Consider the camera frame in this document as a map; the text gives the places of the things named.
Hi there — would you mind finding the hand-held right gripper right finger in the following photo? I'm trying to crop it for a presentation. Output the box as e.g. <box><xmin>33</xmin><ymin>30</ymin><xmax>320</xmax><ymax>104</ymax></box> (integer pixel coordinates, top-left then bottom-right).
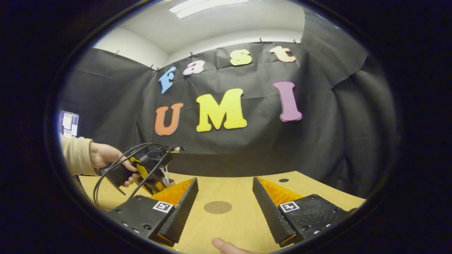
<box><xmin>252</xmin><ymin>177</ymin><xmax>358</xmax><ymax>248</ymax></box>

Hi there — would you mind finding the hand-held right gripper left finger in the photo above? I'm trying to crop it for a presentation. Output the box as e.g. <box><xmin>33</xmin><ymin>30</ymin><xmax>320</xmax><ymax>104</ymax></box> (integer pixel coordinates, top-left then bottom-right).
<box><xmin>106</xmin><ymin>177</ymin><xmax>199</xmax><ymax>247</ymax></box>

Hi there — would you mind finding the brown round coaster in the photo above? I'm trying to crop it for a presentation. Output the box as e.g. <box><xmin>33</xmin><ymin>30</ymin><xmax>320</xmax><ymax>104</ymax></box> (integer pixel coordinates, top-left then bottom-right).
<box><xmin>204</xmin><ymin>201</ymin><xmax>233</xmax><ymax>214</ymax></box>

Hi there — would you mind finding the wooden desktop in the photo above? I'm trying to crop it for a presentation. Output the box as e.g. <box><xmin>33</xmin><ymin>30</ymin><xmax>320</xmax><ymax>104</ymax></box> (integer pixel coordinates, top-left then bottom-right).
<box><xmin>78</xmin><ymin>171</ymin><xmax>367</xmax><ymax>254</ymax></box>

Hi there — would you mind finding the black backdrop cloth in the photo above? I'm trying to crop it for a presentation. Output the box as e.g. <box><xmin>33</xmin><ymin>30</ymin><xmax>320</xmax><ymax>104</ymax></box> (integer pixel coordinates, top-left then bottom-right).
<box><xmin>58</xmin><ymin>7</ymin><xmax>399</xmax><ymax>198</ymax></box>

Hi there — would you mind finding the computer monitor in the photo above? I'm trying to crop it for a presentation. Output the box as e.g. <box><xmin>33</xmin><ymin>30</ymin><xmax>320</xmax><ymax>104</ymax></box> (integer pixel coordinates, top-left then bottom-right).
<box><xmin>59</xmin><ymin>110</ymin><xmax>80</xmax><ymax>138</ymax></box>

